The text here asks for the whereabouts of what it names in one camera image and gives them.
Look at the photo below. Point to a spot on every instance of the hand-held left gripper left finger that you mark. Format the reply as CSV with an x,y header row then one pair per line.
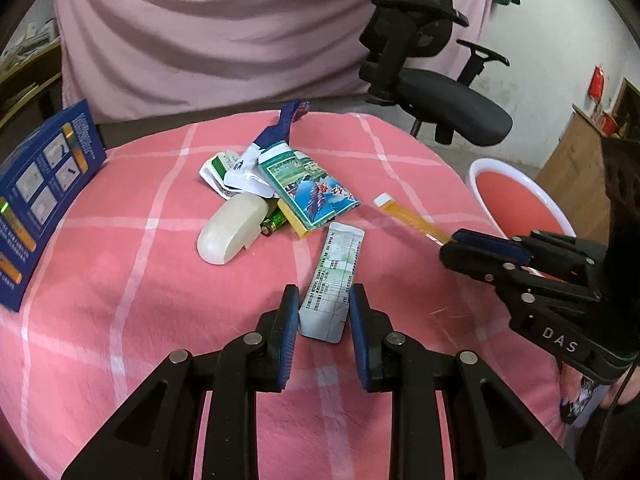
x,y
287,340

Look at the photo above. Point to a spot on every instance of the red bucket with white rim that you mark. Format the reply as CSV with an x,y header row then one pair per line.
x,y
515,195

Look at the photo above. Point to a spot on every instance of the pink hanging sheet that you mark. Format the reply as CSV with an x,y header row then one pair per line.
x,y
225,35

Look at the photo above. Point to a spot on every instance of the green printed packet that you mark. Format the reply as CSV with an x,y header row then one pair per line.
x,y
305,185

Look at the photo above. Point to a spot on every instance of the white plastic soap case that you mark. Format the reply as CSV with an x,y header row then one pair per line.
x,y
230,230

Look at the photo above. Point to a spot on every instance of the blue white toothbrush package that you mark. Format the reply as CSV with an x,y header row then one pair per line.
x,y
272,132

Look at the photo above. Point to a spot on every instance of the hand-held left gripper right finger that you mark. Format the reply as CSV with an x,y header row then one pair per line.
x,y
361,340

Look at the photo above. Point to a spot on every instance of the wooden shelf with papers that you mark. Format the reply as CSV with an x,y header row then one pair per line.
x,y
30,70

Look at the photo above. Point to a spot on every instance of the orange stick sachet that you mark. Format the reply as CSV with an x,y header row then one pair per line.
x,y
405,215

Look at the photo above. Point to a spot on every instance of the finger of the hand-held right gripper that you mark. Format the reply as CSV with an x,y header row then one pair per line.
x,y
470,260
492,246

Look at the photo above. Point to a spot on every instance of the black office chair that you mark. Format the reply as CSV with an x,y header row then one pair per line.
x,y
450,100

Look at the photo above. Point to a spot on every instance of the red hanging ornament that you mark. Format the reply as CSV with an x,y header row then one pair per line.
x,y
596,82

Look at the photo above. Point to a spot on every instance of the white and green sachet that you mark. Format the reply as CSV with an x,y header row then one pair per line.
x,y
332,270

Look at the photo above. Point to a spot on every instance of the green battery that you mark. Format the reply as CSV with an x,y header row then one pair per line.
x,y
274,223

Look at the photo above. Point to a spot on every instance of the pink checked tablecloth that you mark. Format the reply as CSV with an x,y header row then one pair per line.
x,y
150,285

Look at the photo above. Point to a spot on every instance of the wooden cabinet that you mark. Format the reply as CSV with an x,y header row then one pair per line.
x,y
570,170

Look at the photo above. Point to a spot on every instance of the green and white wrapper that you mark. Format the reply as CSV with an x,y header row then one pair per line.
x,y
216,167

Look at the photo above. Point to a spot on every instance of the blue printed carton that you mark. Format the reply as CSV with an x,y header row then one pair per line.
x,y
40,195

